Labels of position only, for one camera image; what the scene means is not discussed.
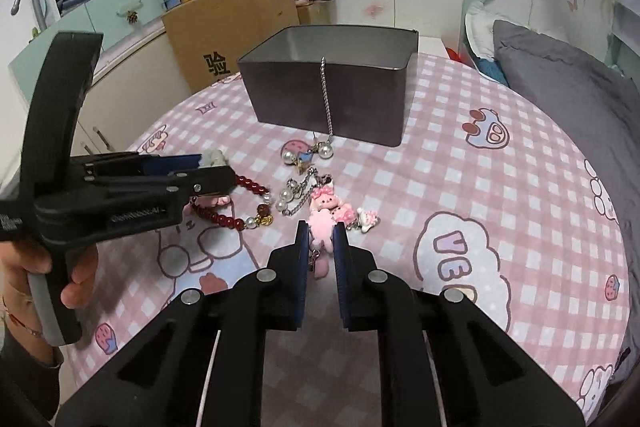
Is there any red string wrist bracelet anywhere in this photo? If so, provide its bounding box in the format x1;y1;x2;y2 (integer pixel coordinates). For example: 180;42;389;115
0;296;47;339

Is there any grey metal tin box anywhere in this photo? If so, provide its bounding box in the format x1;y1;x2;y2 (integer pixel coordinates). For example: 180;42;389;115
236;25;420;148

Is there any pink checked tablecloth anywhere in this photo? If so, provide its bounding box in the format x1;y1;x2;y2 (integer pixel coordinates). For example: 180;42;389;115
65;51;629;427

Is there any teal bed sheet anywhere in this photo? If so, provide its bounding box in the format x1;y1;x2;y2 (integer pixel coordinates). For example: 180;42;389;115
475;54;509;86

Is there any large cardboard box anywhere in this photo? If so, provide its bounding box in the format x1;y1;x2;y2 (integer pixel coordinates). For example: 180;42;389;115
161;0;302;94

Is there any white plush charm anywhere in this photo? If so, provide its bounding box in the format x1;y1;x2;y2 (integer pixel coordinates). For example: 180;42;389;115
200;148;229;168

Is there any silver pearl chain necklace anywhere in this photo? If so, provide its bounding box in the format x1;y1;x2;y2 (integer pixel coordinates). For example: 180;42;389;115
281;57;335;168

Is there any person's left hand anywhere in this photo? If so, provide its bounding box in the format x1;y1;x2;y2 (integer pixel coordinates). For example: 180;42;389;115
0;239;100;309

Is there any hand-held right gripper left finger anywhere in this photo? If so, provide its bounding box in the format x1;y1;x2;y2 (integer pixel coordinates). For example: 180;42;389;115
55;220;311;427

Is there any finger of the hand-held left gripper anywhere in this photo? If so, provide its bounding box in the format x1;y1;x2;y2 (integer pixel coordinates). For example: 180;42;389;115
85;164;237;204
70;151;204;180

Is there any silver chain with pearls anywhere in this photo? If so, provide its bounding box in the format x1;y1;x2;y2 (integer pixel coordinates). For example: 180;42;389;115
275;166;335;219

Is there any white board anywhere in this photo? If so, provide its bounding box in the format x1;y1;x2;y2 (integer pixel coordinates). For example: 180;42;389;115
417;35;449;57

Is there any red bead bracelet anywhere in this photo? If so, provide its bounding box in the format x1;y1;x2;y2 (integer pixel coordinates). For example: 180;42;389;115
186;173;277;234

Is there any white pillow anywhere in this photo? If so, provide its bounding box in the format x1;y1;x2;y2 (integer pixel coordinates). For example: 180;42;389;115
464;1;502;64

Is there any grey quilt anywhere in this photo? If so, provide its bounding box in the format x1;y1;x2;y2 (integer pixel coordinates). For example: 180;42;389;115
492;19;640;268

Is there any small cardboard box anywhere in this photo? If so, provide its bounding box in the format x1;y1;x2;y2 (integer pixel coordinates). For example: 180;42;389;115
295;0;334;28

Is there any person's left forearm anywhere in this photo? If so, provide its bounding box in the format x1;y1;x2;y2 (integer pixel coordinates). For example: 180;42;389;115
0;304;65;420

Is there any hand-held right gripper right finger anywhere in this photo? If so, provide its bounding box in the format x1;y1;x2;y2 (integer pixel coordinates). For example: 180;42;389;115
332;224;586;427

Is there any pink doll charm keychain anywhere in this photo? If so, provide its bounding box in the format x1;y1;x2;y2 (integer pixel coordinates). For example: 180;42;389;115
306;186;384;281

